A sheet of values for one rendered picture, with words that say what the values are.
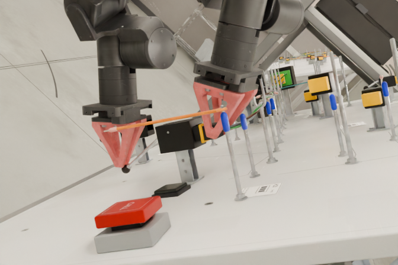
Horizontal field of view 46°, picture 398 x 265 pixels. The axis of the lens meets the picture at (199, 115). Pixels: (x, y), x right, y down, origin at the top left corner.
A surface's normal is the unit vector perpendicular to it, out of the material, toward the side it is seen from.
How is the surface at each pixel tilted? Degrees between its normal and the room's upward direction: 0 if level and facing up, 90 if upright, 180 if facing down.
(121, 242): 90
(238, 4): 98
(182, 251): 55
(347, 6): 90
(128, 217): 90
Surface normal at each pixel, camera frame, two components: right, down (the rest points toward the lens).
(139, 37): -0.55, 0.58
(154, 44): 0.77, 0.07
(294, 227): -0.21, -0.98
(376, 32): -0.22, 0.12
